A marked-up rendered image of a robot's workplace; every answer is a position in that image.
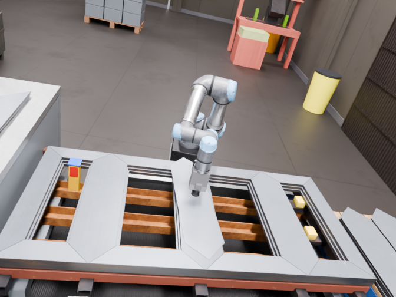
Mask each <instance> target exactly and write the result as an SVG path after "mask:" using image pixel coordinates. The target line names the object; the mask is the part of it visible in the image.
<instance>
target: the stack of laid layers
mask: <svg viewBox="0 0 396 297"><path fill-rule="evenodd" d="M69 160H70V158H66V157H62V158H61V161H60V163H59V165H58V167H57V169H56V171H55V174H54V176H53V178H52V180H51V182H50V184H49V187H48V189H47V191H46V194H45V196H44V198H43V200H42V202H41V204H40V207H39V209H38V211H37V213H36V215H35V217H34V220H33V222H32V224H31V227H30V228H29V231H28V233H27V235H26V238H25V239H28V240H33V238H34V236H35V234H36V231H37V229H38V226H39V224H40V222H41V219H42V217H43V215H44V213H45V210H46V208H47V206H48V203H49V201H50V198H51V196H52V194H53V191H54V189H55V187H56V185H57V182H58V179H59V177H60V175H61V172H62V170H63V168H64V166H65V167H69V166H68V162H69ZM92 162H93V161H91V160H82V163H81V169H88V173H87V176H86V179H85V182H84V186H83V188H82V192H81V196H80V199H79V201H78V205H77V208H76V211H75V215H74V218H73V220H72V224H71V227H70V231H69V234H68V237H67V241H66V242H68V241H69V238H70V234H71V231H72V227H73V224H74V221H75V217H76V215H77V211H78V208H79V205H80V201H81V198H82V195H83V191H84V188H85V184H86V182H87V178H88V175H89V172H90V168H91V165H92ZM129 174H139V175H145V176H155V177H166V178H172V186H173V207H174V228H175V239H176V249H177V250H182V251H183V252H184V253H185V254H187V255H188V256H189V257H190V258H192V259H193V260H194V261H195V262H196V263H198V264H199V265H200V266H201V267H202V268H204V269H184V268H163V267H152V266H131V265H110V264H99V263H87V262H86V263H78V262H57V261H46V260H25V259H4V258H0V267H6V268H28V269H51V270H74V271H86V272H109V273H132V274H144V275H167V276H189V277H202V278H225V279H247V280H260V281H282V282H305V283H328V284H340V285H363V286H372V285H373V284H374V283H375V281H376V279H363V278H342V277H331V276H310V275H289V274H278V273H257V272H237V271H225V270H207V268H208V267H210V266H211V265H212V264H213V263H214V262H215V261H216V260H217V259H218V258H220V257H221V255H222V254H224V251H223V246H222V247H221V248H220V249H219V250H218V251H217V252H216V253H215V254H214V255H213V256H212V258H211V259H210V260H208V259H207V258H206V257H204V256H203V255H201V254H200V253H199V252H197V251H196V250H194V249H193V248H192V247H190V246H189V245H187V244H186V243H185V242H184V237H183V231H182V225H181V221H180V215H179V209H178V205H177V199H176V193H175V189H174V183H173V177H172V173H171V170H168V169H158V168H152V167H142V166H132V165H127V171H126V179H125V184H124V193H123V201H122V205H121V213H120V221H119V226H118V234H117V242H116V246H119V245H120V238H121V230H122V224H123V216H124V206H125V202H126V193H127V184H128V175H129ZM209 183H219V184H229V185H235V186H246V187H247V188H248V191H249V194H250V196H251V199H252V202H253V205H254V207H255V210H256V213H257V215H258V218H259V221H260V224H261V227H262V229H263V232H264V234H265V238H266V240H267V243H268V246H269V249H270V252H271V254H272V256H281V254H280V251H279V249H278V246H277V244H276V241H275V238H274V237H273V234H272V231H271V229H270V226H269V223H268V221H267V218H266V216H265V213H264V211H263V208H262V205H261V203H260V201H259V198H258V196H257V193H256V190H255V188H254V185H253V183H252V180H251V179H244V178H239V177H229V176H219V175H213V174H211V175H210V178H209V182H208V185H207V189H208V191H209V195H210V198H211V201H212V204H213V199H212V194H211V190H210V184H209ZM280 184H281V186H282V188H283V190H284V191H289V192H299V193H300V195H301V196H302V198H303V200H304V202H305V204H306V205H307V207H308V209H309V211H310V213H311V214H312V216H313V218H314V219H315V221H316V223H317V225H318V227H319V228H320V230H321V232H322V234H323V235H324V237H325V239H326V241H327V242H328V245H329V246H330V248H331V249H332V251H333V253H334V255H335V257H336V258H337V260H343V261H349V260H348V259H347V257H346V256H345V254H344V252H343V251H342V249H341V247H340V245H339V244H338V242H337V241H336V239H335V237H334V236H333V234H332V232H331V231H330V229H329V227H328V225H327V224H326V222H325V221H324V219H323V217H322V215H321V214H320V212H319V210H318V209H317V207H316V206H315V204H314V202H313V200H312V199H311V197H310V195H309V194H308V192H307V191H306V188H305V187H304V185H300V184H290V183H280ZM213 208H214V211H215V207H214V204H213Z"/></svg>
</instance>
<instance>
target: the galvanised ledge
mask: <svg viewBox="0 0 396 297"><path fill-rule="evenodd" d="M128 181H131V182H142V183H153V184H164V185H170V186H172V178H166V177H155V176H145V175H139V174H129V175H128ZM209 184H210V189H211V190H220V191H226V192H236V193H247V194H249V191H248V188H247V187H246V186H235V185H229V184H219V183H209ZM284 192H285V194H286V196H287V198H293V199H294V197H295V196H294V194H293V193H292V192H289V191H284Z"/></svg>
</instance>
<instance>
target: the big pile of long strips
mask: <svg viewBox="0 0 396 297"><path fill-rule="evenodd" d="M338 220H339V221H340V223H341V225H342V226H343V227H344V229H345V231H346V232H347V234H348V235H349V237H350V238H351V240H352V241H353V243H354V245H355V246H356V247H357V249H358V250H359V252H360V254H361V255H362V257H363V258H364V260H365V261H366V263H367V264H368V266H369V268H370V269H371V270H372V272H373V274H374V275H375V277H376V278H377V280H376V281H375V283H374V284H375V286H376V287H377V289H378V290H379V292H380V294H381V295H382V297H396V218H394V217H392V216H390V215H388V214H386V213H385V212H383V211H381V210H379V209H377V208H376V209H375V212H374V214H373V215H372V218H371V220H370V219H368V218H367V217H365V216H363V215H361V214H359V213H358V212H356V211H354V210H352V209H350V208H349V207H347V209H346V210H345V211H344V212H343V214H342V215H341V217H340V218H339V219H338Z"/></svg>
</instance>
